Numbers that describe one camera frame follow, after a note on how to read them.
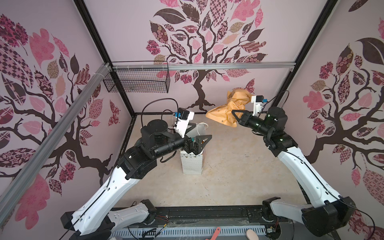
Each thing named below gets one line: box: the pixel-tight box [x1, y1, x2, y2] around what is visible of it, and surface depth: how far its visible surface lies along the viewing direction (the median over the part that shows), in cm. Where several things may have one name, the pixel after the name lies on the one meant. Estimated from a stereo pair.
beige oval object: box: [246, 229, 259, 240], surface depth 69 cm
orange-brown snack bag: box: [206, 87, 251, 128], surface depth 69 cm
